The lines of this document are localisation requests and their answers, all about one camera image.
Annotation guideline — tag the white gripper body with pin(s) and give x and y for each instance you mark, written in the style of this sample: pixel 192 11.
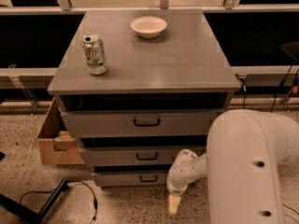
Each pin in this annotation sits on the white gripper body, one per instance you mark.
pixel 175 186

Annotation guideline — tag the white paper bowl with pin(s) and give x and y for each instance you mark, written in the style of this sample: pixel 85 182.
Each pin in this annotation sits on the white paper bowl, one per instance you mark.
pixel 148 27

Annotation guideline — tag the grey middle drawer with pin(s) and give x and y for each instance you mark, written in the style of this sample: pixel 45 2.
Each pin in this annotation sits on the grey middle drawer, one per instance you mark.
pixel 133 156

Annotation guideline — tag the green white soda can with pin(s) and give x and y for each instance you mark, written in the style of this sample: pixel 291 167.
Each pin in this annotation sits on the green white soda can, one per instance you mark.
pixel 93 48

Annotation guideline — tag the grey top drawer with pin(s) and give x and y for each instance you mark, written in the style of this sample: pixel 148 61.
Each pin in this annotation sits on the grey top drawer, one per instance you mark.
pixel 137 123

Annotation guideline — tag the grey drawer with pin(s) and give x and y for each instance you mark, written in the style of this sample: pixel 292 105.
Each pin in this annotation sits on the grey drawer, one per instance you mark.
pixel 126 179
pixel 133 156
pixel 137 123

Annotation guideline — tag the black stand leg left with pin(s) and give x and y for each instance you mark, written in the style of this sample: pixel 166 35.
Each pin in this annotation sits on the black stand leg left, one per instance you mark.
pixel 27 213

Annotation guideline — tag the grey bottom drawer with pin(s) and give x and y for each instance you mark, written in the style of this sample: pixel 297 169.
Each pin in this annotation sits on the grey bottom drawer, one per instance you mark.
pixel 126 179

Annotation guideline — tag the grey drawer cabinet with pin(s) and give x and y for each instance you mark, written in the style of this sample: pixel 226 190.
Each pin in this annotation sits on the grey drawer cabinet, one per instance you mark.
pixel 182 69

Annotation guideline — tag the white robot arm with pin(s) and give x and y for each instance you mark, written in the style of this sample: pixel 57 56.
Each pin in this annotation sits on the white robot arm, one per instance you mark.
pixel 243 151

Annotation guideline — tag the brown cardboard box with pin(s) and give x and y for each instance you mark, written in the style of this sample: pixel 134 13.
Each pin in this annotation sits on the brown cardboard box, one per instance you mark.
pixel 56 145

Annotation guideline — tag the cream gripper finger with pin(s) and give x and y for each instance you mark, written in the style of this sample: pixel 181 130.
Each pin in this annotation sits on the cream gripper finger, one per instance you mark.
pixel 173 203

